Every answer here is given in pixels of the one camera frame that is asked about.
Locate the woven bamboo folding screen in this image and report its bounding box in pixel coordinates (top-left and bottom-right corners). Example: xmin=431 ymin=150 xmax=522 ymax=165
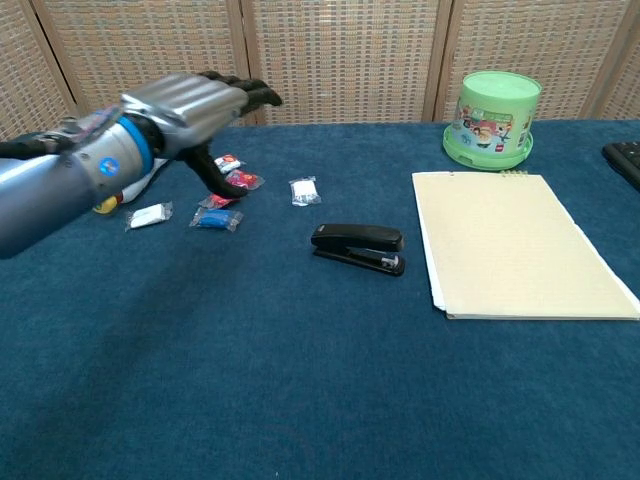
xmin=0 ymin=0 xmax=640 ymax=144

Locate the green cartoon plastic bucket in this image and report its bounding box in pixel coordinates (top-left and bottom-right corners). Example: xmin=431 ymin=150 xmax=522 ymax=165
xmin=441 ymin=70 xmax=544 ymax=170

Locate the yellow spiral notepad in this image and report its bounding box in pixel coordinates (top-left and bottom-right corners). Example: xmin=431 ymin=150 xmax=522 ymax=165
xmin=411 ymin=169 xmax=640 ymax=321

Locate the pink wrapped candy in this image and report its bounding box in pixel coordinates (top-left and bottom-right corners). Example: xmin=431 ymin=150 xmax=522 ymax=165
xmin=224 ymin=168 xmax=265 ymax=192

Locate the white red wrapped candy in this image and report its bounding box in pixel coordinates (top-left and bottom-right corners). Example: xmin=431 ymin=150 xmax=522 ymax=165
xmin=214 ymin=153 xmax=244 ymax=174

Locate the black stapler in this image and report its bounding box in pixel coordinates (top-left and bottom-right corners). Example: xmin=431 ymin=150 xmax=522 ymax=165
xmin=310 ymin=223 xmax=407 ymax=277

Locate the blue felt table mat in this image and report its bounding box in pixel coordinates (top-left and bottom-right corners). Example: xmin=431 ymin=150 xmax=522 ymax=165
xmin=0 ymin=118 xmax=640 ymax=480

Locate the white bottle yellow cap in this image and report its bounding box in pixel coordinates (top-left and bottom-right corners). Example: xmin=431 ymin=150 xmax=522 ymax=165
xmin=92 ymin=158 xmax=169 ymax=216

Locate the blue wrapped candy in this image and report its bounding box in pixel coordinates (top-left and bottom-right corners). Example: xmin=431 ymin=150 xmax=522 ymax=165
xmin=188 ymin=207 xmax=245 ymax=233

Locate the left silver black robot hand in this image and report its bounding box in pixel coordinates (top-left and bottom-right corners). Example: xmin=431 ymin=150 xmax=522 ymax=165
xmin=119 ymin=70 xmax=284 ymax=199

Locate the black computer keyboard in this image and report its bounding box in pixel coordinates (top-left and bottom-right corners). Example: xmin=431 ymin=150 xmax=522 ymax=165
xmin=601 ymin=141 xmax=640 ymax=194

